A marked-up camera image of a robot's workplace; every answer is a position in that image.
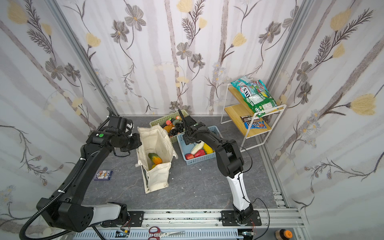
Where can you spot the red handled scissors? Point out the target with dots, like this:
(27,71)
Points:
(156,233)

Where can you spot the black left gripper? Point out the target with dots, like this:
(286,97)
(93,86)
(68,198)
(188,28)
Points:
(133,142)

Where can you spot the brown candy bag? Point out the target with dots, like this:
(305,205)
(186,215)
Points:
(248,119)

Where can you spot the light green plastic basket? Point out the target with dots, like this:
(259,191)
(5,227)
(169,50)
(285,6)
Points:
(170,119)

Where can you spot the black toy grapes bunch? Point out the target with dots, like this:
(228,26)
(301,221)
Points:
(178,128)

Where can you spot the cream canvas grocery bag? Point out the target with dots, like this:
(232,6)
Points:
(155,140)

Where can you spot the green snack bag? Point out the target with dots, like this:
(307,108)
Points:
(255,95)

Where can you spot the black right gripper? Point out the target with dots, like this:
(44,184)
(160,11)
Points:
(189,127)

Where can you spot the green orange toy mango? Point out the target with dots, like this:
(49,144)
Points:
(156,159)

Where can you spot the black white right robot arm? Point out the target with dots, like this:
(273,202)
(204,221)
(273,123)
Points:
(230,163)

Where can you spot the blue playing cards box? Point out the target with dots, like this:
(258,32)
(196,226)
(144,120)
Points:
(103,175)

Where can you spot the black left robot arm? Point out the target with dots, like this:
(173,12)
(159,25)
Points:
(64,209)

